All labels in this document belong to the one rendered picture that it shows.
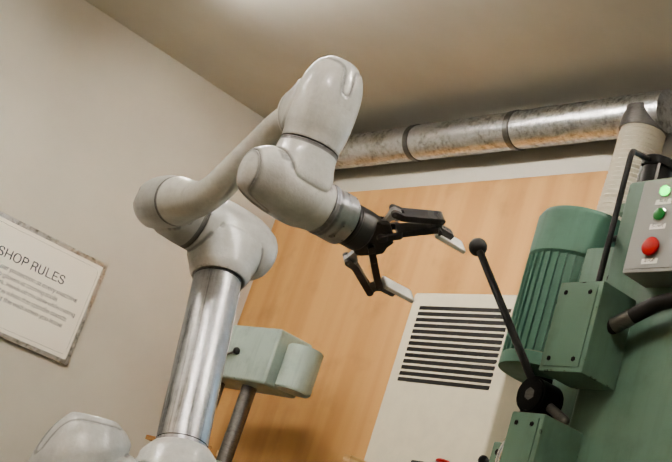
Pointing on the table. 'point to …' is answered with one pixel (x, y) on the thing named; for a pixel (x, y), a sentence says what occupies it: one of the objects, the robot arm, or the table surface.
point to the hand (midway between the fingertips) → (432, 270)
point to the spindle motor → (550, 278)
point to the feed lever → (528, 392)
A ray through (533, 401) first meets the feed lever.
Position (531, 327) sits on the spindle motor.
